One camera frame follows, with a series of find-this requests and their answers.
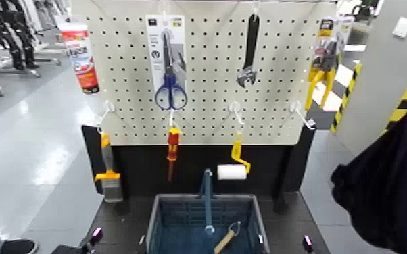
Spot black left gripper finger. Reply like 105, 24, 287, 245
88, 226, 104, 251

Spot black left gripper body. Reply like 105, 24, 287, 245
51, 244, 91, 254

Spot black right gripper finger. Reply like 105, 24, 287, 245
302, 234, 314, 253

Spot yellow handled paint brush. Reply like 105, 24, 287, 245
94, 132, 124, 203

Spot black pegboard stand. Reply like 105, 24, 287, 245
80, 124, 317, 215

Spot dark navy cloth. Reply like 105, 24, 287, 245
330, 111, 407, 254

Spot red yellow screwdriver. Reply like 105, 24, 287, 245
166, 126, 183, 182

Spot white pegboard hook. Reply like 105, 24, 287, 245
228, 101, 246, 134
289, 101, 317, 130
97, 100, 116, 133
168, 107, 181, 129

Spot blue scissors in card packaging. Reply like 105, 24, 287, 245
145, 14, 189, 111

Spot yellow pliers in packaging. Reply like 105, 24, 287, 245
304, 16, 355, 111

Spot red white sealant tube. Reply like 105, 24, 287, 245
55, 14, 101, 95

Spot cream perforated pegboard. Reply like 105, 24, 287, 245
71, 0, 337, 145

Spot black adjustable wrench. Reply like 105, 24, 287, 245
236, 13, 261, 88

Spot black humanoid robot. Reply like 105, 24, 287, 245
0, 0, 41, 71

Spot blue plastic crate with handle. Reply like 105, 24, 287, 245
145, 168, 271, 254

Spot wooden handled tool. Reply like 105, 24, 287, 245
213, 221, 242, 254

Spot yellow handled white paint roller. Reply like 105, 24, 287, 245
216, 132, 252, 181

